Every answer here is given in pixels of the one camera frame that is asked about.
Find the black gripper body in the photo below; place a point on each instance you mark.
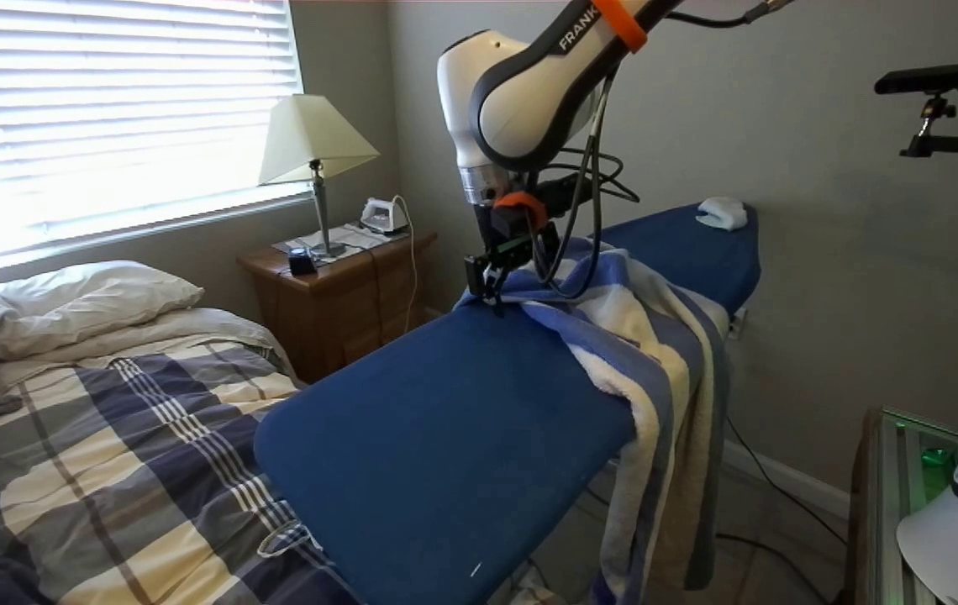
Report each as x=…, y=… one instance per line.
x=518, y=239

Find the blue white striped towel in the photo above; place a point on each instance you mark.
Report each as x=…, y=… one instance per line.
x=658, y=336

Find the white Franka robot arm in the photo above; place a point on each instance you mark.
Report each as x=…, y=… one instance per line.
x=523, y=101

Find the white clothes iron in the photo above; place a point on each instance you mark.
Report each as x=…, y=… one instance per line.
x=385, y=216

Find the white papers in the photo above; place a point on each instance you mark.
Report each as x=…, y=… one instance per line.
x=354, y=238

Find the wooden nightstand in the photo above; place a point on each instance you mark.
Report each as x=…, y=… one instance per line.
x=331, y=307

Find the blue ironing board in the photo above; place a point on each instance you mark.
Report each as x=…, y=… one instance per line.
x=446, y=448

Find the small dark clock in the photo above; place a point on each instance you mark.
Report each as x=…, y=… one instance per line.
x=302, y=262

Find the small white object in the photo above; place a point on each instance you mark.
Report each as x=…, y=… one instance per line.
x=721, y=214

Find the white shade table lamp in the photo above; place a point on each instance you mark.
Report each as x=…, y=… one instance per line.
x=313, y=137

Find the plaid bed comforter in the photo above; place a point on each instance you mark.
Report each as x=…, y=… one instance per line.
x=128, y=481

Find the white pillow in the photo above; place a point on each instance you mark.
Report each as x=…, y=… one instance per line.
x=74, y=298

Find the white window blinds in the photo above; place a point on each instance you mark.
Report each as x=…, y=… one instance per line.
x=108, y=113

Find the robot mounting platform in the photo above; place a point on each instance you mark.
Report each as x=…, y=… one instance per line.
x=882, y=526

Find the black camera on mount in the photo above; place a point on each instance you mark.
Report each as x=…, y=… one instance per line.
x=949, y=74

